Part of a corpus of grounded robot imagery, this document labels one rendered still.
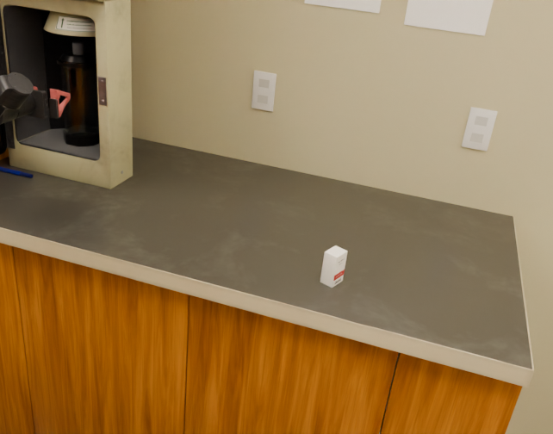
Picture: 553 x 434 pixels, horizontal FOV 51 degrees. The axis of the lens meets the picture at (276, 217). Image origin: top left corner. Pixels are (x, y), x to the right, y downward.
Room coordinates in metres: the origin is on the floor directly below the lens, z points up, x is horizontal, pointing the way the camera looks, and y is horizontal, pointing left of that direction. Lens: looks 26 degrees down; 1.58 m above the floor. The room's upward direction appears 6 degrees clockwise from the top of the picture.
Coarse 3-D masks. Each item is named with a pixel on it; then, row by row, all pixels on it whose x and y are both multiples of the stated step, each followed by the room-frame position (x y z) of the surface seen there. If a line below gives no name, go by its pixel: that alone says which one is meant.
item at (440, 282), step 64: (0, 192) 1.29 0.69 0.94; (64, 192) 1.33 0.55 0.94; (128, 192) 1.37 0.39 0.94; (192, 192) 1.42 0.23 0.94; (256, 192) 1.46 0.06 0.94; (320, 192) 1.51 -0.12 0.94; (384, 192) 1.57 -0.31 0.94; (64, 256) 1.07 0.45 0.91; (128, 256) 1.05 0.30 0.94; (192, 256) 1.08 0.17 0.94; (256, 256) 1.11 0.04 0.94; (320, 256) 1.14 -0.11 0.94; (384, 256) 1.18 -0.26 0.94; (448, 256) 1.21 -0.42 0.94; (512, 256) 1.25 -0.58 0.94; (320, 320) 0.92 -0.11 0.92; (384, 320) 0.92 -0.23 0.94; (448, 320) 0.94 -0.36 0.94; (512, 320) 0.97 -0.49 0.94
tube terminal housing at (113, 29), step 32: (0, 0) 1.46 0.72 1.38; (32, 0) 1.43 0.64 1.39; (64, 0) 1.41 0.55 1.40; (128, 0) 1.48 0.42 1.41; (96, 32) 1.39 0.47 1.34; (128, 32) 1.48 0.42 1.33; (96, 64) 1.39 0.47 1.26; (128, 64) 1.47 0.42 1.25; (128, 96) 1.47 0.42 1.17; (128, 128) 1.47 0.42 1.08; (32, 160) 1.44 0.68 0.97; (64, 160) 1.42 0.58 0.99; (96, 160) 1.39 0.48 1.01; (128, 160) 1.47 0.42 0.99
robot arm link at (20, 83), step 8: (16, 72) 1.23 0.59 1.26; (0, 80) 1.18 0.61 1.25; (8, 80) 1.19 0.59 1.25; (16, 80) 1.21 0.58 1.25; (24, 80) 1.23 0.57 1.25; (0, 88) 1.18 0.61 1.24; (8, 88) 1.17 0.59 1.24; (16, 88) 1.19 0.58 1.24; (24, 88) 1.21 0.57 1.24; (32, 88) 1.22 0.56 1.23; (0, 96) 1.18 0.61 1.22; (8, 96) 1.19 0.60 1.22; (16, 96) 1.19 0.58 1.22; (24, 96) 1.20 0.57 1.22; (0, 104) 1.19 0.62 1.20; (8, 104) 1.19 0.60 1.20; (16, 104) 1.20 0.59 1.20
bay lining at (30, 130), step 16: (16, 16) 1.49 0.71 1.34; (32, 16) 1.55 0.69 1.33; (16, 32) 1.49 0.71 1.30; (32, 32) 1.54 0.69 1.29; (48, 32) 1.59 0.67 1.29; (16, 48) 1.48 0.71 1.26; (32, 48) 1.54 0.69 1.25; (48, 48) 1.59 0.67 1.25; (64, 48) 1.61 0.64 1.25; (16, 64) 1.48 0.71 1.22; (32, 64) 1.53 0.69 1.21; (48, 64) 1.59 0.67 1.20; (32, 80) 1.53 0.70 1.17; (48, 80) 1.59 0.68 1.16; (48, 96) 1.59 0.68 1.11; (16, 128) 1.46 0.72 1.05; (32, 128) 1.51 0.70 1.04; (48, 128) 1.58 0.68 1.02
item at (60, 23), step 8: (48, 16) 1.47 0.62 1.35; (56, 16) 1.45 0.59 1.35; (64, 16) 1.44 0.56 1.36; (72, 16) 1.44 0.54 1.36; (80, 16) 1.45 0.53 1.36; (48, 24) 1.46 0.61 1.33; (56, 24) 1.44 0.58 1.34; (64, 24) 1.43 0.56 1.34; (72, 24) 1.44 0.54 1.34; (80, 24) 1.44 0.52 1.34; (88, 24) 1.45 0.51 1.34; (56, 32) 1.43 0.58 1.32; (64, 32) 1.43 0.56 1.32; (72, 32) 1.43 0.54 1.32; (80, 32) 1.43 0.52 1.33; (88, 32) 1.44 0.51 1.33
